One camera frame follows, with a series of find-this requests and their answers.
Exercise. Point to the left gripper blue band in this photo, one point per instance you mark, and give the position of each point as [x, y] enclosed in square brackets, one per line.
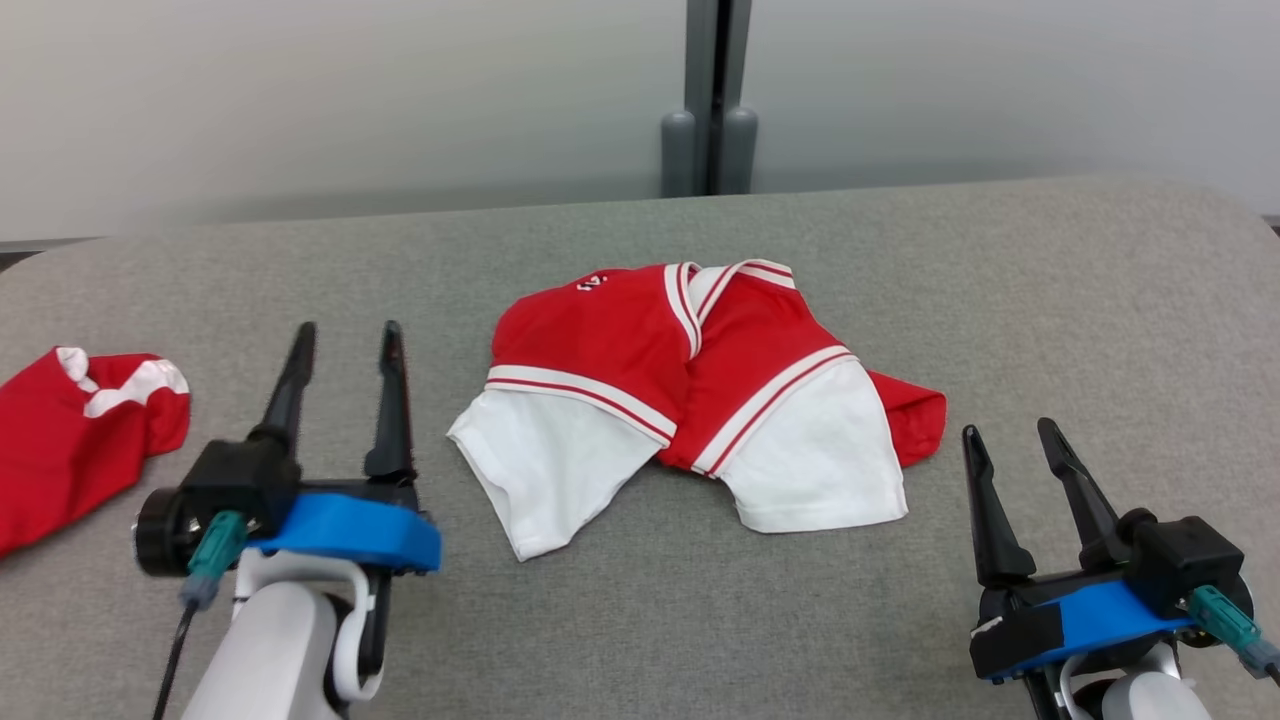
[350, 530]

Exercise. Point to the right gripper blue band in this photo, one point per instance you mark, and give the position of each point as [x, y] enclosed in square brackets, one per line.
[1090, 620]

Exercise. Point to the red and white shirt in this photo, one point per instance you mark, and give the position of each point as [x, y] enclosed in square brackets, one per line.
[600, 340]

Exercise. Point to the red shorts white trim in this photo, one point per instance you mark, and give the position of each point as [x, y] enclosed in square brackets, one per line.
[60, 450]

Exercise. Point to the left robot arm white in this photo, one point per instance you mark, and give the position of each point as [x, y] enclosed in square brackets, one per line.
[270, 650]

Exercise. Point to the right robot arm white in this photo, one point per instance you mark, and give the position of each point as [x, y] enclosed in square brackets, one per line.
[1150, 700]

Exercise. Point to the grey fabric upholstered surface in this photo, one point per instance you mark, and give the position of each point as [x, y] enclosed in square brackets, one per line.
[700, 620]

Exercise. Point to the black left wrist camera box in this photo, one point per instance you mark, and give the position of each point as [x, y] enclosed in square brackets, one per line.
[235, 480]

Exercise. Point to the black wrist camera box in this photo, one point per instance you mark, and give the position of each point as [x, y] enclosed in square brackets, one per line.
[235, 480]
[1180, 555]

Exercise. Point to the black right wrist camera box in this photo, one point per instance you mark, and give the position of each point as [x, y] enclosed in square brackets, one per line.
[1180, 555]

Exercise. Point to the grey partition post rounded feet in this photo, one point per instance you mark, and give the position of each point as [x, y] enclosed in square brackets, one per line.
[705, 100]

